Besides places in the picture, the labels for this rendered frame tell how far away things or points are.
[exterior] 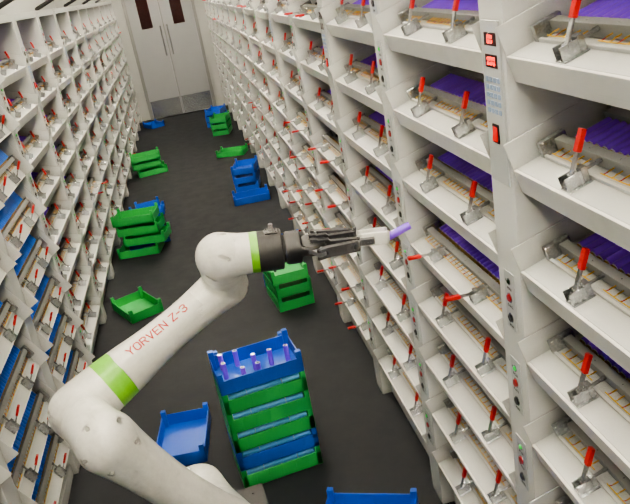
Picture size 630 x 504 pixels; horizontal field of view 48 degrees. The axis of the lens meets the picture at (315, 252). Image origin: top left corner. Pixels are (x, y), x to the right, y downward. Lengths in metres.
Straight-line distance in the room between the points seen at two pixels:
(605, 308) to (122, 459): 0.91
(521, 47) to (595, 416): 0.61
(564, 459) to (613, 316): 0.42
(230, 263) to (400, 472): 1.33
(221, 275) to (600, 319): 0.79
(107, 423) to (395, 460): 1.47
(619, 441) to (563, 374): 0.20
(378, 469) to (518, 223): 1.55
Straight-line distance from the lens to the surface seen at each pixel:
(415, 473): 2.65
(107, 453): 1.45
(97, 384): 1.59
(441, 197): 1.75
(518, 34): 1.23
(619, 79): 0.96
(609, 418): 1.27
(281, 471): 2.72
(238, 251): 1.55
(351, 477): 2.67
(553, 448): 1.52
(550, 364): 1.41
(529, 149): 1.27
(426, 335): 2.16
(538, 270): 1.32
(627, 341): 1.11
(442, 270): 1.82
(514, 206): 1.30
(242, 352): 2.66
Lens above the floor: 1.69
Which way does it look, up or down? 21 degrees down
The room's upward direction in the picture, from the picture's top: 10 degrees counter-clockwise
